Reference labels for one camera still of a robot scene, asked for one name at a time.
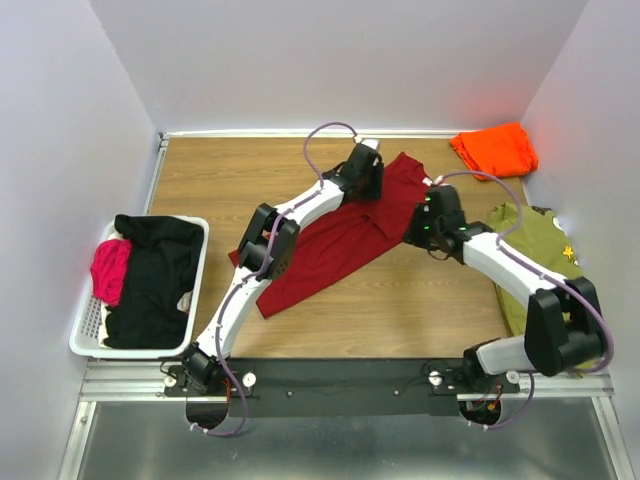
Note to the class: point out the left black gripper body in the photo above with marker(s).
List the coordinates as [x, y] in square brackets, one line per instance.
[369, 186]

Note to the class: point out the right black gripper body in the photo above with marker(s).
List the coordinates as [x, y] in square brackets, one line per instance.
[422, 230]

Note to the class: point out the dark red t shirt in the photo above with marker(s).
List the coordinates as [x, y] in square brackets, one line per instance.
[341, 242]

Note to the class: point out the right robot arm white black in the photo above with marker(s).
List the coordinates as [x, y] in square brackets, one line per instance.
[564, 327]

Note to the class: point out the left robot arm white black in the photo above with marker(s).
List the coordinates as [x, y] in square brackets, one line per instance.
[266, 251]

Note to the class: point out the olive green t shirt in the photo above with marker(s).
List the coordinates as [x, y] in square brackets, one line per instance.
[541, 238]

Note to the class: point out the folded orange t shirt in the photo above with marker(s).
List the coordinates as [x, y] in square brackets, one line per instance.
[503, 151]

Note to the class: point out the black garment in basket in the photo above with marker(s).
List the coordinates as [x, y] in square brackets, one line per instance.
[161, 269]

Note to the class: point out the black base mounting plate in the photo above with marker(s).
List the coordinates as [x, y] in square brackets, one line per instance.
[297, 387]

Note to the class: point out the pink garment in basket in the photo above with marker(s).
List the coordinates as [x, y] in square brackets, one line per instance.
[108, 270]

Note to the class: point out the white laundry basket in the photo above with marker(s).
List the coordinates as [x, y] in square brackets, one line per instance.
[84, 338]

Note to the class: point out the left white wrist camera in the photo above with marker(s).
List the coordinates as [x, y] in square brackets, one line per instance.
[370, 143]

